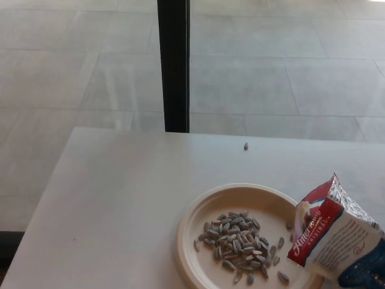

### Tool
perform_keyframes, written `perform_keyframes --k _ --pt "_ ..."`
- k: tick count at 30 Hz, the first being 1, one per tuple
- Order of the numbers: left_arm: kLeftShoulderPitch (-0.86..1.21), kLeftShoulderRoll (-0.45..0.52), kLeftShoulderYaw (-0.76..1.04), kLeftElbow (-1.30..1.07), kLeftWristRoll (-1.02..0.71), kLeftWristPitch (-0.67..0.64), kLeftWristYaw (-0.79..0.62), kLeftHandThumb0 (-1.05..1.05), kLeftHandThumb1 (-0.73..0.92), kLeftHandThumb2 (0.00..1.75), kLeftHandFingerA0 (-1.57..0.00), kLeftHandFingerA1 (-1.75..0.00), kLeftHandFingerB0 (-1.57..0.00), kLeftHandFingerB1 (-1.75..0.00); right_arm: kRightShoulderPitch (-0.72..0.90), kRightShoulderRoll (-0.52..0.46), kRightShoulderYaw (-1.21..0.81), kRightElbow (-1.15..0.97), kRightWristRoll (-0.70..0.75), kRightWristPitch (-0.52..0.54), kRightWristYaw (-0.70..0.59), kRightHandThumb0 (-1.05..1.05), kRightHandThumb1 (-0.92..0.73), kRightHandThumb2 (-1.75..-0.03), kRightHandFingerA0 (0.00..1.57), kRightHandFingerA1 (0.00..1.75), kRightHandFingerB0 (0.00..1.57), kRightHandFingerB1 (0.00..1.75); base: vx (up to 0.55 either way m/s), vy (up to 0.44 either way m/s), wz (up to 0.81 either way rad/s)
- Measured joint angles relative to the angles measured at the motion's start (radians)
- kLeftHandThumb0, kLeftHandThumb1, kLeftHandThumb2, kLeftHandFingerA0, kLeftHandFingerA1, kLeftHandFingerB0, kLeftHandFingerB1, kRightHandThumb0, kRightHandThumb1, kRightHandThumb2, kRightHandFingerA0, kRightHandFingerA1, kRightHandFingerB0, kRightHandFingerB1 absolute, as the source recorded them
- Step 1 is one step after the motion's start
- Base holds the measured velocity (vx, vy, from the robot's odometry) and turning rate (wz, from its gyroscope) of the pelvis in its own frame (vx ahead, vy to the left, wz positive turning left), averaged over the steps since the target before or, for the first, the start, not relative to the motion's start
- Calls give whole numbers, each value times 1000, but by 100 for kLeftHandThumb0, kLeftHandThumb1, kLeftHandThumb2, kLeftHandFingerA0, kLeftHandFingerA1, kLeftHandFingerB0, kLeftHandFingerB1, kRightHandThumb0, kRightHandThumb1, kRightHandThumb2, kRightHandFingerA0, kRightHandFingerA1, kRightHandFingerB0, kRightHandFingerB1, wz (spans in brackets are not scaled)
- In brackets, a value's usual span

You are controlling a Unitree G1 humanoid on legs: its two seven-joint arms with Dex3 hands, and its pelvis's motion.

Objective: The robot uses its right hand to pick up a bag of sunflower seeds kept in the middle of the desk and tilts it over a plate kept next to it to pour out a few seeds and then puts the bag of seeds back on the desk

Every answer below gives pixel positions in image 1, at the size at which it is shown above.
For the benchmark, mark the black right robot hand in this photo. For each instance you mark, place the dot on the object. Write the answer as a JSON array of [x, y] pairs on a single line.
[[367, 271]]

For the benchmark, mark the red white sunflower seed bag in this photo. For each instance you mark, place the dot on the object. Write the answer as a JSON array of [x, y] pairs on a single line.
[[334, 238]]

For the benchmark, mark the grey sunflower seeds pile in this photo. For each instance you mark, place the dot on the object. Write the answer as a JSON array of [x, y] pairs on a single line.
[[237, 241]]

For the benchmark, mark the beige round disposable plate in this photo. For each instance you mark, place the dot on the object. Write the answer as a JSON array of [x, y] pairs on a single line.
[[210, 216]]

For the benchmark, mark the lone grey sunflower seed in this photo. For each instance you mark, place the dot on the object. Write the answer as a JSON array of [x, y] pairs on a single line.
[[246, 146]]

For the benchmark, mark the black vertical window frame post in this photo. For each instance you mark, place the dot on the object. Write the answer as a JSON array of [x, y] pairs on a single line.
[[176, 66]]

